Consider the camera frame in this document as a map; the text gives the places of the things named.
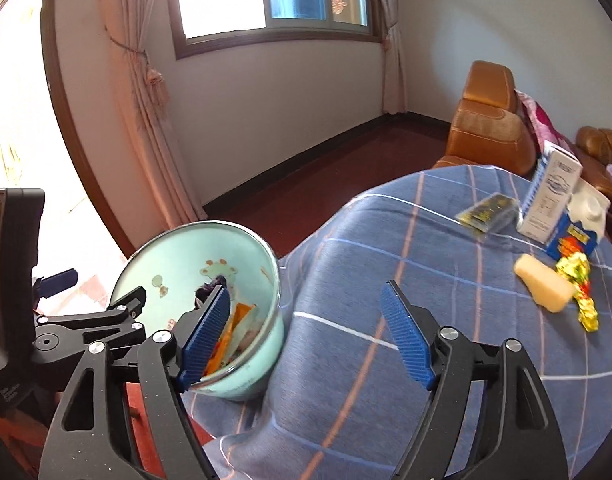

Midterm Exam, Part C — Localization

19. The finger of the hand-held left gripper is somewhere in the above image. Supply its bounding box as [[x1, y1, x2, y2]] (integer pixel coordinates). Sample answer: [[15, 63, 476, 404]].
[[33, 286, 149, 391], [32, 268, 79, 311]]

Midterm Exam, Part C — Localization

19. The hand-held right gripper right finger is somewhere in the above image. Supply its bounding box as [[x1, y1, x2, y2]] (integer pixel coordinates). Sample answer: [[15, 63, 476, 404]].
[[380, 280, 569, 480]]

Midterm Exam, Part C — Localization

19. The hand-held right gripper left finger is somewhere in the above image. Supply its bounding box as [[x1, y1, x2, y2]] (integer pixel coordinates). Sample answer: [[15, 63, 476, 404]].
[[38, 284, 233, 480]]

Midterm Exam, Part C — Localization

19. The orange snack wrapper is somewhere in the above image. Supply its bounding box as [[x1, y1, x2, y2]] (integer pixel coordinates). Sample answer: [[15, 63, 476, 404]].
[[203, 302, 259, 376]]

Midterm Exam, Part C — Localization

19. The yellow clear plastic bag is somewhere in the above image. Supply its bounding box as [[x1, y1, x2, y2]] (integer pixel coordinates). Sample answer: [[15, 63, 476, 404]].
[[226, 310, 274, 366]]

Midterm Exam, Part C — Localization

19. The purple foil candy wrapper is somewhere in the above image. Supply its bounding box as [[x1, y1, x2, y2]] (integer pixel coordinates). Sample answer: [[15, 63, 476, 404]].
[[193, 274, 229, 306]]

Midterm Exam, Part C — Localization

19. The mint green enamel basin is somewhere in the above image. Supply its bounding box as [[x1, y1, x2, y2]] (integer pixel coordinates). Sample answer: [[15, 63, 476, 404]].
[[108, 220, 287, 401]]

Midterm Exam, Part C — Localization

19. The blue checked blanket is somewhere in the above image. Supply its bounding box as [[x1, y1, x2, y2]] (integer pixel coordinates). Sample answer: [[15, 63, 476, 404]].
[[178, 162, 612, 480]]

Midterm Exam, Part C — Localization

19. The small dark green packet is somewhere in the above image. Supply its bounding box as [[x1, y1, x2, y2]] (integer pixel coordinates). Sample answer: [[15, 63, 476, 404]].
[[456, 192, 519, 233]]

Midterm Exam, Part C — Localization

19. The pale yellow foam block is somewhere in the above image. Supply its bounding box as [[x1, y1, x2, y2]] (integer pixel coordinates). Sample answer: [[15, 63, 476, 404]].
[[515, 254, 577, 313]]

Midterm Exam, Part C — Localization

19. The gold foil candy wrapper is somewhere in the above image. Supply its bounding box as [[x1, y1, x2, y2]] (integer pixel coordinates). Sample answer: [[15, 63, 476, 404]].
[[553, 251, 602, 333]]

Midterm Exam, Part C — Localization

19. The wide pink curtain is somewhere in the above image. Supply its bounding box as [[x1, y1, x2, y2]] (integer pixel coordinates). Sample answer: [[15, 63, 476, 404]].
[[98, 0, 204, 231]]

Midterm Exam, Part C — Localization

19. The blue drink carton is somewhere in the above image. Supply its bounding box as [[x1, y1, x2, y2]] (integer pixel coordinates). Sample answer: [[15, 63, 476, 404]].
[[545, 192, 612, 261]]

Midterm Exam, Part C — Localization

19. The white drink carton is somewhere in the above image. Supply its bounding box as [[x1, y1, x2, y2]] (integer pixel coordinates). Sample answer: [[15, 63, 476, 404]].
[[516, 140, 584, 243]]

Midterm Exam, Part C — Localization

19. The brown leather sofa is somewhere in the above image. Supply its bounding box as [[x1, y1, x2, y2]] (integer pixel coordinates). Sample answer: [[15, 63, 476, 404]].
[[431, 60, 612, 211]]

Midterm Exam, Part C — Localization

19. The pink floral cloth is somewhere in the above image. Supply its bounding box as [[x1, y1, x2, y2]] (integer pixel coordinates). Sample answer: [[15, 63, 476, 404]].
[[515, 89, 577, 156]]

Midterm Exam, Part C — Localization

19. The narrow pink curtain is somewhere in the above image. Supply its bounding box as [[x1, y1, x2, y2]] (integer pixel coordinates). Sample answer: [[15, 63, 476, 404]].
[[368, 0, 409, 116]]

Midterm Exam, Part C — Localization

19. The brown framed window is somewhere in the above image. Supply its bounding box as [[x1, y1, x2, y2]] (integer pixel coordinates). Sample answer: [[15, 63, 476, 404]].
[[167, 0, 382, 58]]

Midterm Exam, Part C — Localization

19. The dark wooden door frame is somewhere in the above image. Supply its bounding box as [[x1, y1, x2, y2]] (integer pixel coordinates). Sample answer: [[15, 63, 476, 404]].
[[41, 0, 132, 261]]

